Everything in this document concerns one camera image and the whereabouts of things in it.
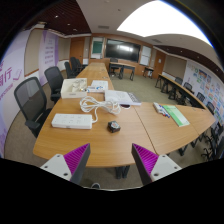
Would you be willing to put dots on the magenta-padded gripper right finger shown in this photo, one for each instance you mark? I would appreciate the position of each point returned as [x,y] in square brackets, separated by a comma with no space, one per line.
[163,165]

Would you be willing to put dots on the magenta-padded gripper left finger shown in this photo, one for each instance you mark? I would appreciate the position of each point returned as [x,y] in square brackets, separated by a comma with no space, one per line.
[58,164]

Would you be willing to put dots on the small black charger block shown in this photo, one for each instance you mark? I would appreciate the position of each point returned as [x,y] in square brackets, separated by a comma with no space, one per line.
[114,127]

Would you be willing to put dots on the white power strip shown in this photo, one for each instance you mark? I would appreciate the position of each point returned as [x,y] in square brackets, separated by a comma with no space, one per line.
[71,121]

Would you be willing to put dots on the green booklet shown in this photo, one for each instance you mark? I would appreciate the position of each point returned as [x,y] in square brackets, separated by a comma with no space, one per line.
[176,115]

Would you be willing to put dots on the small white flat box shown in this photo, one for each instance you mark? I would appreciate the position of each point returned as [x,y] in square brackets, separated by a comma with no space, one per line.
[160,109]

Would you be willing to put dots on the open white cardboard box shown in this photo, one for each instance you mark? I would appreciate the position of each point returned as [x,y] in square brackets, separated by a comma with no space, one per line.
[73,95]

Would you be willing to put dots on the black mesh office chair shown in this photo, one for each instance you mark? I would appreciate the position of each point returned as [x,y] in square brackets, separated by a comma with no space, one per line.
[54,78]
[30,98]

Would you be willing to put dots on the row of black chairs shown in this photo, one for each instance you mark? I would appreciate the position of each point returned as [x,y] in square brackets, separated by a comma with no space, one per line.
[210,108]

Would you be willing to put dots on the long curved wooden table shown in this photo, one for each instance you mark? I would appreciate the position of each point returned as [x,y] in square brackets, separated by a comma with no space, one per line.
[178,88]

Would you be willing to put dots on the white book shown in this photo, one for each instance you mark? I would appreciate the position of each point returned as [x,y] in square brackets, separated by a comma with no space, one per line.
[121,97]

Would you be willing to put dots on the small blue white box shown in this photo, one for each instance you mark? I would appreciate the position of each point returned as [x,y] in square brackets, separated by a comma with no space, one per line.
[95,89]

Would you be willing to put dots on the white paper sheet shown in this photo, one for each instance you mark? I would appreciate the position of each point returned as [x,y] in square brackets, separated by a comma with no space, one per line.
[100,83]

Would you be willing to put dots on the small dark side desk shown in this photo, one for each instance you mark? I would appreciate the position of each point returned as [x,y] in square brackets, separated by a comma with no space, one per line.
[148,68]

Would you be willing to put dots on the group of black chairs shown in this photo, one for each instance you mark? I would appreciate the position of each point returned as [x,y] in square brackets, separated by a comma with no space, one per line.
[74,65]

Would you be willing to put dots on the brown wooden door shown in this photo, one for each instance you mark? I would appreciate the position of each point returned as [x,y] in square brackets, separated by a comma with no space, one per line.
[159,64]

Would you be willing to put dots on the dark desk with chair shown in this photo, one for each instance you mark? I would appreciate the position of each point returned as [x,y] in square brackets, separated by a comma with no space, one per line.
[122,65]

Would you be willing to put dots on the plain whiteboard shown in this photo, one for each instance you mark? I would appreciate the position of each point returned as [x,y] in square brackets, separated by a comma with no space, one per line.
[145,55]

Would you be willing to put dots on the whiteboard with green sheet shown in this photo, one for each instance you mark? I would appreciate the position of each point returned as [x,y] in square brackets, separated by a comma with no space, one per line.
[97,47]

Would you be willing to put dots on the large ceiling light panel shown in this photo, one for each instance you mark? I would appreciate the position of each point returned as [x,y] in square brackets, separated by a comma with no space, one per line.
[163,21]

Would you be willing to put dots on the large black wall screen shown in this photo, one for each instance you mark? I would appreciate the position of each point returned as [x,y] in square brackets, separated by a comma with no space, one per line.
[123,50]

